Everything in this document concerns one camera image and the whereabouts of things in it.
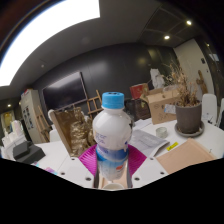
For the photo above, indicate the dried plant in grey pot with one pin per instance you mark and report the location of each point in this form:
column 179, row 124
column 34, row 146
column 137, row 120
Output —
column 188, row 116

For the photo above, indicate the tan cardboard sheet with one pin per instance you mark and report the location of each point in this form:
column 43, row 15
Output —
column 186, row 156

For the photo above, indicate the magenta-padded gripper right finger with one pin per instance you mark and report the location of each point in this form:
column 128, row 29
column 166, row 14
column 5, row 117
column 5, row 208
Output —
column 146, row 170

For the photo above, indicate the small pale glass jar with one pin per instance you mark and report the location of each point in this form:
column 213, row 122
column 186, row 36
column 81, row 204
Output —
column 161, row 132

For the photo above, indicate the dark brown bag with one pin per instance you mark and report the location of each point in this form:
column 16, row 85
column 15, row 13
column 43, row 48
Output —
column 138, row 110

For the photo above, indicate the black wall screen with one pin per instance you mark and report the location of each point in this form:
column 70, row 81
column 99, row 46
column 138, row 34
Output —
column 65, row 91

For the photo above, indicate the red box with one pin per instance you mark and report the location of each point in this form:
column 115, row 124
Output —
column 138, row 90

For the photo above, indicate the golden brown sculpture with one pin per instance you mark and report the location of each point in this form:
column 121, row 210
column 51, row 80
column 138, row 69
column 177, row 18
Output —
column 75, row 133

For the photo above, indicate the white bottle with blue cap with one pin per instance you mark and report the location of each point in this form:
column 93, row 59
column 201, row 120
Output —
column 111, row 133

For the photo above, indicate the grey pot saucer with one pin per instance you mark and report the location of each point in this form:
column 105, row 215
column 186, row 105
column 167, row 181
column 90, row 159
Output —
column 190, row 135

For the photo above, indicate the wooden easel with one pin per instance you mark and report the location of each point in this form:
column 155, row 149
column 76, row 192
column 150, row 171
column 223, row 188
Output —
column 95, row 103

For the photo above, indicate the small yellow tag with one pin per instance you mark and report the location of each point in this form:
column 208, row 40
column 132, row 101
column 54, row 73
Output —
column 172, row 146

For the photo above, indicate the white plaster figure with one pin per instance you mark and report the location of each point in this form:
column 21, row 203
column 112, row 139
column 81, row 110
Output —
column 155, row 78

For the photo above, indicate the white plastic chair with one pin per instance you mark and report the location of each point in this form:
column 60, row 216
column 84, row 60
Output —
column 210, row 108

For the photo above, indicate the brown cardboard box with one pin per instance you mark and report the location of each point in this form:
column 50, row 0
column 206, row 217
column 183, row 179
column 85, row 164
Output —
column 160, row 106

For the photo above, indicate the white cabinet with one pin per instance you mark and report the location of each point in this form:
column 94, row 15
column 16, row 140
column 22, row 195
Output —
column 31, row 116

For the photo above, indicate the black box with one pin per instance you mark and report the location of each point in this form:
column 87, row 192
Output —
column 28, row 153

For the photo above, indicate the round ceiling spotlights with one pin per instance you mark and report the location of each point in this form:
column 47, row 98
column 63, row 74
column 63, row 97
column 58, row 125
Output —
column 166, row 37

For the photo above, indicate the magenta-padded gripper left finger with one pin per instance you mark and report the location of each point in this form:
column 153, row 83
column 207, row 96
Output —
column 80, row 166

